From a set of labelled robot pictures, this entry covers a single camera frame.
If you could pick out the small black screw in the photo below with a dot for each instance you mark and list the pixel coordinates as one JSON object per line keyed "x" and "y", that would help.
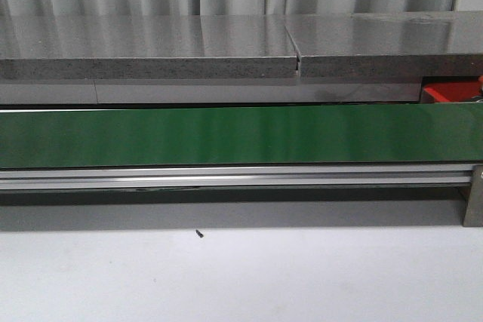
{"x": 199, "y": 233}

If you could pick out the green conveyor belt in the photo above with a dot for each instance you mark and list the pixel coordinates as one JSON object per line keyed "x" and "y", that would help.
{"x": 242, "y": 135}

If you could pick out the grey stone slab right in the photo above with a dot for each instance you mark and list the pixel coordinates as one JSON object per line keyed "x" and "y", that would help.
{"x": 415, "y": 44}

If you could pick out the grey stone slab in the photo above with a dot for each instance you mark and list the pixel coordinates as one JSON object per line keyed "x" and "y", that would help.
{"x": 146, "y": 47}
{"x": 415, "y": 44}

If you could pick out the red plastic tray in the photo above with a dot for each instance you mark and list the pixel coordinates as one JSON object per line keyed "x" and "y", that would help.
{"x": 450, "y": 92}

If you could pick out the grey stone slab left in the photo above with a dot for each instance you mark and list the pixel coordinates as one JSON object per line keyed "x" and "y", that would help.
{"x": 146, "y": 47}

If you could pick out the aluminium conveyor frame rail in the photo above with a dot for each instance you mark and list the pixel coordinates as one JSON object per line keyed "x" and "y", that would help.
{"x": 188, "y": 177}

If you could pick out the steel conveyor support bracket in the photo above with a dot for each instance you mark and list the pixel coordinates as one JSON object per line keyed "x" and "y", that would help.
{"x": 474, "y": 208}

